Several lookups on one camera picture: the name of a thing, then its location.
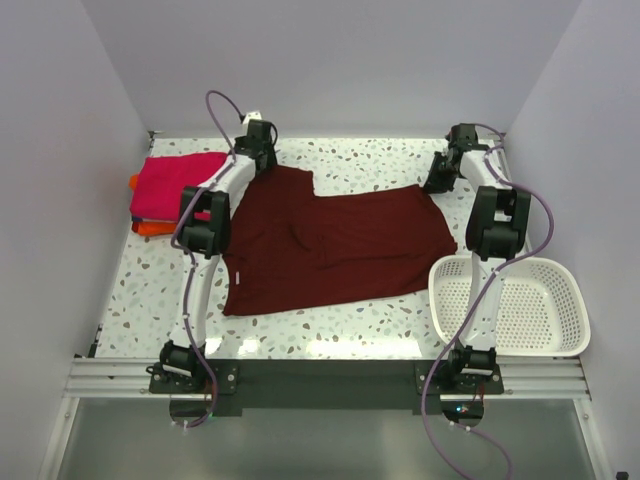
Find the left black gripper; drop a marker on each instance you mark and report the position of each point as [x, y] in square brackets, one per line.
[271, 154]

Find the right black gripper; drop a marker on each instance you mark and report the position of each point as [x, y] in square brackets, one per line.
[433, 185]

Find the dark red t-shirt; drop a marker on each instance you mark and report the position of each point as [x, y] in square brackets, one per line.
[292, 249]

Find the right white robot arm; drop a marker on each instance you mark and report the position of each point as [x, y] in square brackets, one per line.
[495, 234]

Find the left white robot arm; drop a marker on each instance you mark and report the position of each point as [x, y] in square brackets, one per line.
[203, 234]

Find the folded pink t-shirt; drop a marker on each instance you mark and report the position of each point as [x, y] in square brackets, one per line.
[178, 172]

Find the folded orange t-shirt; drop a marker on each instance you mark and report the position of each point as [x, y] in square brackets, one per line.
[150, 227]

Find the white perforated plastic basket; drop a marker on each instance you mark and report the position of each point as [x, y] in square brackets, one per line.
[541, 312]

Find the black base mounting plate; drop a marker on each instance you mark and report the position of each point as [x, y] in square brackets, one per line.
[292, 384]

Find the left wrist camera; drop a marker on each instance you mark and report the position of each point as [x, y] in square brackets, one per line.
[251, 115]

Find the aluminium extrusion rail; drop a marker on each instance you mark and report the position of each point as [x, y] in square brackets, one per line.
[523, 378]

